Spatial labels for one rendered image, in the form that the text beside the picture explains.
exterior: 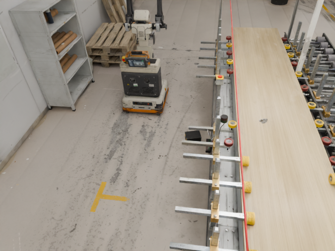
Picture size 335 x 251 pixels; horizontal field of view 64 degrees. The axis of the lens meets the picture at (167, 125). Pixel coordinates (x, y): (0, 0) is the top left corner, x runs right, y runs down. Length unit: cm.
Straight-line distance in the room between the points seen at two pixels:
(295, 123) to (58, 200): 264
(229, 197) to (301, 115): 111
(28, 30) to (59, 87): 88
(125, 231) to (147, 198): 43
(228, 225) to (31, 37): 331
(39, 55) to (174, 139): 220
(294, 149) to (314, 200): 50
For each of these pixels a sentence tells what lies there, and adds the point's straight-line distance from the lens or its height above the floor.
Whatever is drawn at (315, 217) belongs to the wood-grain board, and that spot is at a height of 90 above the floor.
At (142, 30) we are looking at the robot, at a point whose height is 116.
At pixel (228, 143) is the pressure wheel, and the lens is 240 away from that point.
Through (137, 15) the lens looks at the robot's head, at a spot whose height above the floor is 134.
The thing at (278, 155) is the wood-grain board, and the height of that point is 90.
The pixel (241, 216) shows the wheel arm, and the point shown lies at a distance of 191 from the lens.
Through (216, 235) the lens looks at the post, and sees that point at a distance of 167.
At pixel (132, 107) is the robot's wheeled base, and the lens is 410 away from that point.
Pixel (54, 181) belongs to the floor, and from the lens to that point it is 358.
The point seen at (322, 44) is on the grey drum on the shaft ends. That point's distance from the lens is 460.
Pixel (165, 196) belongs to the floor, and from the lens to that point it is 311.
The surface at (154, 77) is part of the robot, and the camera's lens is 381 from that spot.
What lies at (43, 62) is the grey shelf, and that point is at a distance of 423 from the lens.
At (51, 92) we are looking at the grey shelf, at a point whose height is 34.
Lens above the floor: 258
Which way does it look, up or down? 41 degrees down
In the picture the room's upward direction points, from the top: 3 degrees counter-clockwise
